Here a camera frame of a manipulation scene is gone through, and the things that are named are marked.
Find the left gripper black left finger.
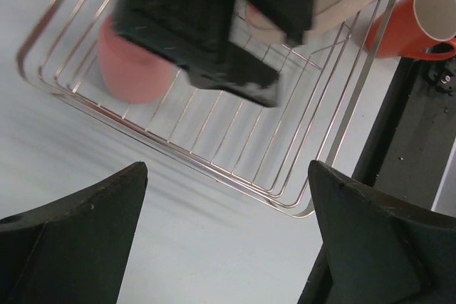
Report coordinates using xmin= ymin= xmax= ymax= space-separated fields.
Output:
xmin=1 ymin=162 xmax=147 ymax=303

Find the metal wire dish rack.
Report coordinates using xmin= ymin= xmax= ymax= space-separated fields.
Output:
xmin=16 ymin=0 xmax=396 ymax=219

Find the coral pink cup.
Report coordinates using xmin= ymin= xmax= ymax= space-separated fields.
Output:
xmin=97 ymin=14 xmax=175 ymax=104

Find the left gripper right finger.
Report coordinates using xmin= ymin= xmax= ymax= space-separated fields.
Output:
xmin=299 ymin=160 xmax=455 ymax=303

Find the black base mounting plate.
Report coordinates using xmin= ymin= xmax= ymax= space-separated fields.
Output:
xmin=353 ymin=58 xmax=455 ymax=216

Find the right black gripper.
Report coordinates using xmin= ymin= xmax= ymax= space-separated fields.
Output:
xmin=114 ymin=0 xmax=314 ymax=108

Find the orange mug white inside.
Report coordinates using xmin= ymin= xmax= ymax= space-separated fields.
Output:
xmin=375 ymin=0 xmax=455 ymax=61

